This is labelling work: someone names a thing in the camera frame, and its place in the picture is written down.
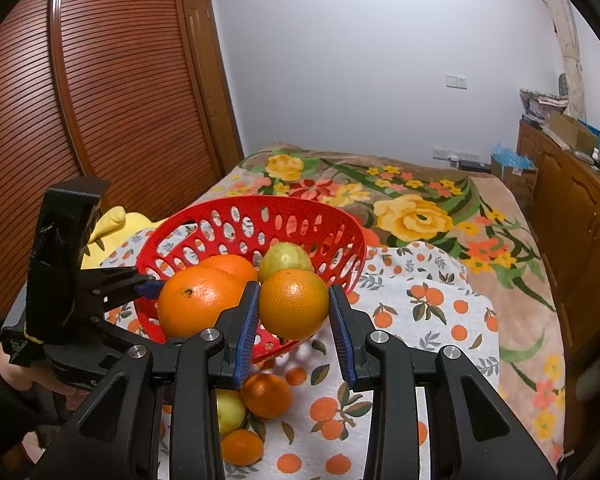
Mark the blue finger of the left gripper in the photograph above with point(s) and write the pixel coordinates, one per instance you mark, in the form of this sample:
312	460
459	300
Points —
108	288

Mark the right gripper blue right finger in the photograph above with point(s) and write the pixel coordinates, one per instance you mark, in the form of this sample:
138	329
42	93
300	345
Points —
473	433

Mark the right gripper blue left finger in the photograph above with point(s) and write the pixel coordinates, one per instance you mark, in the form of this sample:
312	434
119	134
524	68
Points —
115	432

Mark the large orange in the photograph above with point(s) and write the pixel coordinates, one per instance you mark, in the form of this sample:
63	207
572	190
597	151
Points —
194	298

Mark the large yellow-green pomelo front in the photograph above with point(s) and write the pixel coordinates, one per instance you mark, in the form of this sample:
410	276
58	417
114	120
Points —
230	409

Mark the person's left hand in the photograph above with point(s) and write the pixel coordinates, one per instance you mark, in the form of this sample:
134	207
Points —
39	373

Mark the yellow plush toy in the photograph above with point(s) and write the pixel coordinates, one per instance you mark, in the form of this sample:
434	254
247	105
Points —
110	231

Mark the red perforated plastic basket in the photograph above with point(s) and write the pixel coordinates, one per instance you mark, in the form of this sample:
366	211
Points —
247	226

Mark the small tangerine under orange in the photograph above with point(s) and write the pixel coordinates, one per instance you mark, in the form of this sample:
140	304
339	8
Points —
242	447

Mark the yellow-green pomelo behind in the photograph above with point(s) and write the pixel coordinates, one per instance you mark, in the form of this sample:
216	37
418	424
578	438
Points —
283	256

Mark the orange-print white cloth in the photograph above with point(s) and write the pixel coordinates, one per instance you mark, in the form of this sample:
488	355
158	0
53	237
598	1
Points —
418	294

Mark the floral bed blanket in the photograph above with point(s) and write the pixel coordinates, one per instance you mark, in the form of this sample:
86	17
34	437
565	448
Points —
475	220

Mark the wooden louvered wardrobe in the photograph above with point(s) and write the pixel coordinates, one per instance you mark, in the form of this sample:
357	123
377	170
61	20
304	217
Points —
129	91

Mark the wooden sideboard cabinet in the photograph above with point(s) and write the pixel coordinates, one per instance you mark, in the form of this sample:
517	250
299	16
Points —
565	220

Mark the cardboard box with blue bag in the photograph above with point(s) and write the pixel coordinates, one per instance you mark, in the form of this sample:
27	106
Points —
517	173

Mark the cardboard box on cabinet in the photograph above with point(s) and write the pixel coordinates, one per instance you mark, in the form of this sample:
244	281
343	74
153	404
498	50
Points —
573	133

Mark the stack of papers on cabinet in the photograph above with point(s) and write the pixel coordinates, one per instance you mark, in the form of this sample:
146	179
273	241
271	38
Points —
538	106

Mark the beige curtain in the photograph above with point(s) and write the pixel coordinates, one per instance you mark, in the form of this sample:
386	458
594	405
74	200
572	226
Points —
568	40

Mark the wall power outlet strip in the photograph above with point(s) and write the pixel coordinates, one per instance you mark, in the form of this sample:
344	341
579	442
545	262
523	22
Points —
454	156

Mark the white wall switch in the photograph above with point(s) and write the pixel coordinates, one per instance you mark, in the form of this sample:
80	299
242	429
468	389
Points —
456	82

